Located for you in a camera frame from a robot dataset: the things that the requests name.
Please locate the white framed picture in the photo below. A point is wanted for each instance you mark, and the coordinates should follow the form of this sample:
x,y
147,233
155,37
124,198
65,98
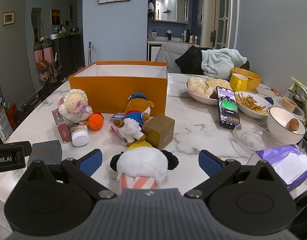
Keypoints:
x,y
71,12

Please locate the panda plush yellow hat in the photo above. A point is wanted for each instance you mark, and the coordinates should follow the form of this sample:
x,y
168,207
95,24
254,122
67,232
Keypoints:
x,y
138,165

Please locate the patterned ball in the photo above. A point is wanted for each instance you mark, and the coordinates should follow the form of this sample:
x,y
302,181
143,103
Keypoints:
x,y
44,76

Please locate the black jacket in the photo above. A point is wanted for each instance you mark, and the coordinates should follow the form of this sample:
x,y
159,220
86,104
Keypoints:
x,y
191,60

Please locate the wavy wall mirror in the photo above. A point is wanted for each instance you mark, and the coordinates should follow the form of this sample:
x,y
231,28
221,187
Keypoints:
x,y
37,25

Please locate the metal pot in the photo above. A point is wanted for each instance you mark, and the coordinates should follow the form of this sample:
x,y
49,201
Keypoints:
x,y
54,35

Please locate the yellow bowl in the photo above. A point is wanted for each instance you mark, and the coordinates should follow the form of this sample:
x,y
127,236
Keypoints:
x,y
253,78

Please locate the pair of sneakers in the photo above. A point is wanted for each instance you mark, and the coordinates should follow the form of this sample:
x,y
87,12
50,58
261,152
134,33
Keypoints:
x,y
62,79

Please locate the white glass-pane door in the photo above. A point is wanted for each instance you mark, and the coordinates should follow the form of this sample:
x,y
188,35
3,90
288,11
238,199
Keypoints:
x,y
222,12

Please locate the red cardboard box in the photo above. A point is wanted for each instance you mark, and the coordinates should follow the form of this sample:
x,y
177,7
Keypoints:
x,y
11,115

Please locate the small framed picture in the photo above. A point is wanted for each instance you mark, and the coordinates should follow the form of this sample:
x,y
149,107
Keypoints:
x,y
8,18

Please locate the orange cardboard box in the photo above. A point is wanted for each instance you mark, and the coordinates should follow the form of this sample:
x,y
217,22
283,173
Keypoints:
x,y
118,95

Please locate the dark toiletry bottle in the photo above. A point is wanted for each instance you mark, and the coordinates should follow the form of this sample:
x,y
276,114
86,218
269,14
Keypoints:
x,y
188,36

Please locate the orange pen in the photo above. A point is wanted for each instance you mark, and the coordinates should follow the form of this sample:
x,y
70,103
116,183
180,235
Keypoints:
x,y
277,92

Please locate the brown egg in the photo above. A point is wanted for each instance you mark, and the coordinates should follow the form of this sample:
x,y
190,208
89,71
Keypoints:
x,y
294,124

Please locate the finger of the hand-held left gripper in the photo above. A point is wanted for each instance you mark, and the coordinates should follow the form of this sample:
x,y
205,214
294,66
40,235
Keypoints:
x,y
24,148

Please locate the orange crochet fruit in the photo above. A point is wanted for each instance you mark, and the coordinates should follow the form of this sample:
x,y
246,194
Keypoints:
x,y
96,122

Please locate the black smartphone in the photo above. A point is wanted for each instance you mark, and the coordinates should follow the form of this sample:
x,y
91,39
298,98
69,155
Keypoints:
x,y
228,107

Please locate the white ribbed bowl black rim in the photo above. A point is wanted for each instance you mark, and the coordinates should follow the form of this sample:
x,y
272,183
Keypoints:
x,y
281,132

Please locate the clear glass plate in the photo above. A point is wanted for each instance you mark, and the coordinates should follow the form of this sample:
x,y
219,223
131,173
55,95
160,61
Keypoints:
x,y
252,138

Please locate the small flower vase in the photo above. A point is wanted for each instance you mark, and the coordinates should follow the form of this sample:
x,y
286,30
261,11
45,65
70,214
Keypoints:
x,y
169,35

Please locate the small steamed bun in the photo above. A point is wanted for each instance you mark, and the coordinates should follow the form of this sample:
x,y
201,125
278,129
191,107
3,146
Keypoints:
x,y
210,93

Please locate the vanity counter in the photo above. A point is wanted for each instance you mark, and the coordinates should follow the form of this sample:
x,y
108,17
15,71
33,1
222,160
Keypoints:
x,y
153,50

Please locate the brown bear plush sailor outfit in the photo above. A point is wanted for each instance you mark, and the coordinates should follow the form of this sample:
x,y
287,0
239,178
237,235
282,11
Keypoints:
x,y
133,127

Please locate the blue and white card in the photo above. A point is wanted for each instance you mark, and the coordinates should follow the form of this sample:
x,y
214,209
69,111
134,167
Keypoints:
x,y
117,116

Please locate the dark grey box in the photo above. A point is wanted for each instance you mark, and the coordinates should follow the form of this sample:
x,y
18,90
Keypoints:
x,y
44,152

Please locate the white and blue carton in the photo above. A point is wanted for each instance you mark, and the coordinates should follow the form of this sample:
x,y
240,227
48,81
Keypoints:
x,y
3,126

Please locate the paper cup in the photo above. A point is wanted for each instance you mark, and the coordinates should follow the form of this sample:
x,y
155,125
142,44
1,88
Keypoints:
x,y
289,105

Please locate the grey padded jacket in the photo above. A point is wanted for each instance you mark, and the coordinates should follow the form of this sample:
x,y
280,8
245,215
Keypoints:
x,y
171,55

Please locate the rectangular wall mirror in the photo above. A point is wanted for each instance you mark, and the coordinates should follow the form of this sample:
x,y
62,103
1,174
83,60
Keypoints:
x,y
172,3

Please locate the yellow mug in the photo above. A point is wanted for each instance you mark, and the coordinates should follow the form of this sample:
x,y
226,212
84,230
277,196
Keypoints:
x,y
238,83

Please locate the dark cabinet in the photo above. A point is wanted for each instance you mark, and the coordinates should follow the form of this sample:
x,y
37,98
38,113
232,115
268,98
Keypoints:
x,y
69,55

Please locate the pink wallet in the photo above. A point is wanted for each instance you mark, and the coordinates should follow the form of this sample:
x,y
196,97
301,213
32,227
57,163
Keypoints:
x,y
119,136

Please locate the light blue fleece towel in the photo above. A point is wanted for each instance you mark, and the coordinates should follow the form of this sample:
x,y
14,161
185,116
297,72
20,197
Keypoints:
x,y
218,61

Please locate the white crochet rabbit doll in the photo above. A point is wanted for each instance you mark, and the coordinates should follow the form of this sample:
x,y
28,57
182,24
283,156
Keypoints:
x,y
73,105

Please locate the blue packet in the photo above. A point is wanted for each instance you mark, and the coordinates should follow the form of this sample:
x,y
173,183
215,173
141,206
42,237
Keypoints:
x,y
269,99

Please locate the dark orange wall picture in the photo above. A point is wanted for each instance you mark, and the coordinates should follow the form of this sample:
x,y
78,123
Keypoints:
x,y
55,17

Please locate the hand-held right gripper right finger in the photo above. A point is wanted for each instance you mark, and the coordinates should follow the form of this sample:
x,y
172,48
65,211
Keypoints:
x,y
209,163

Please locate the pink bag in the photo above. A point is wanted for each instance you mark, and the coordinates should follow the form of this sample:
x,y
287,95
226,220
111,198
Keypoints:
x,y
44,51

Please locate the clear plastic container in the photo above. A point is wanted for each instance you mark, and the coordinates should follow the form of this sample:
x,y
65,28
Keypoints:
x,y
301,113

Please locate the white bowl of potato strips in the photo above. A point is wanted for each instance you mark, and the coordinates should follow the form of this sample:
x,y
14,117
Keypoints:
x,y
252,113

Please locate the purple tissue pack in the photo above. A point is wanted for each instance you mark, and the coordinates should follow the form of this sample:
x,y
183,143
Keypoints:
x,y
281,155

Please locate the fried potato strips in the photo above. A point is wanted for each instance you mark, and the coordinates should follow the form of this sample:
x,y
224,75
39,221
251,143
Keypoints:
x,y
251,103

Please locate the round steamed bun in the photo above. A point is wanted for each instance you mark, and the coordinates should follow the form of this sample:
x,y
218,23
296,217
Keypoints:
x,y
196,83

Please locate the basketball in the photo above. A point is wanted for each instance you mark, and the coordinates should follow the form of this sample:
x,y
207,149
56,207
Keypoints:
x,y
42,65

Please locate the white bowl of buns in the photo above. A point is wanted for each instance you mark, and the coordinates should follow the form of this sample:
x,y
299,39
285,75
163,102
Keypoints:
x,y
201,99

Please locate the brown cube box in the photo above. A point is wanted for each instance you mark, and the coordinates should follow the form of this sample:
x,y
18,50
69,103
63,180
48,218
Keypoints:
x,y
159,131

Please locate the floral white cream tube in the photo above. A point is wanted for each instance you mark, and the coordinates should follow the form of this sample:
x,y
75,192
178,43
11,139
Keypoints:
x,y
79,136

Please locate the pale egg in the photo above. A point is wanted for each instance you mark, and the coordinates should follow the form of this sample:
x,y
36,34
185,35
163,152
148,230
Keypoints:
x,y
199,92

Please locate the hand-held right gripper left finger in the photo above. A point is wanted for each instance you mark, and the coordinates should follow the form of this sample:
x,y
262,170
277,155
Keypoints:
x,y
89,163

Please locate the small maroon box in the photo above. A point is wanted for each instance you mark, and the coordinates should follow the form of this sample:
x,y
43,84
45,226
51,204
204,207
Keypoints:
x,y
61,127

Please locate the green snack bag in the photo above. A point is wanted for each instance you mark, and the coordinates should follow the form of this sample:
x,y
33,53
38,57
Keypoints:
x,y
299,86

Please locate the flatbread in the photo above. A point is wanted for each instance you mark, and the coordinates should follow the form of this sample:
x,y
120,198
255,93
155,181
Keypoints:
x,y
218,83

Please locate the white toiletry bottle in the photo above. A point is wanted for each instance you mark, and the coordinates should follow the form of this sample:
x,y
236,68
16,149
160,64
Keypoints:
x,y
184,37

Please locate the mop stick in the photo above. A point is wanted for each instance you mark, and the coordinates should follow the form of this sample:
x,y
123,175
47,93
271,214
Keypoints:
x,y
89,55

